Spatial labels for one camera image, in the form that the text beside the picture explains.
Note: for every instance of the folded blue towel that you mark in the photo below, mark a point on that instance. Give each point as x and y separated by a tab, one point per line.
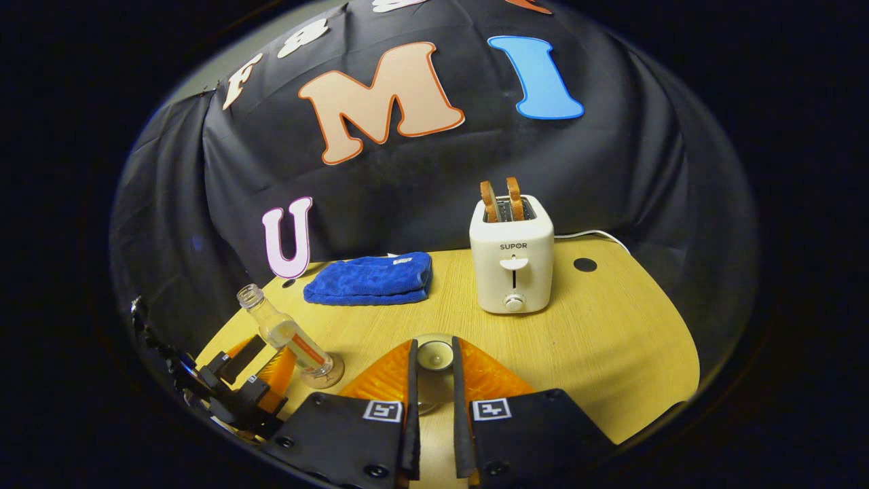
370	280

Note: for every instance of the white toaster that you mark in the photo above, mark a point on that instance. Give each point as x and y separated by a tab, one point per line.
512	272

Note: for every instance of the toasted bread slice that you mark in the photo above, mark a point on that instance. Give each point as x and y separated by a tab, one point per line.
489	202
515	199

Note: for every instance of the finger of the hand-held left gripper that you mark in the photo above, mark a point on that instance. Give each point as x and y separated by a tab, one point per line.
241	356
275	384

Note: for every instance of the round wooden coaster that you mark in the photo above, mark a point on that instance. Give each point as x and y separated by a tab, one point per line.
333	377

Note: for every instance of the black backdrop cloth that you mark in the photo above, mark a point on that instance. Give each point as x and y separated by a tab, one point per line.
421	176

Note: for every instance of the clear plastic water bottle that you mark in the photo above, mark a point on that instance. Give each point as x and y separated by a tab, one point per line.
288	334

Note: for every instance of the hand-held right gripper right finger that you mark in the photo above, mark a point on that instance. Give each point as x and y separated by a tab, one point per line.
461	435

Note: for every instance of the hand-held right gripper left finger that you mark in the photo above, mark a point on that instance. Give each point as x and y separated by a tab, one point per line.
413	435

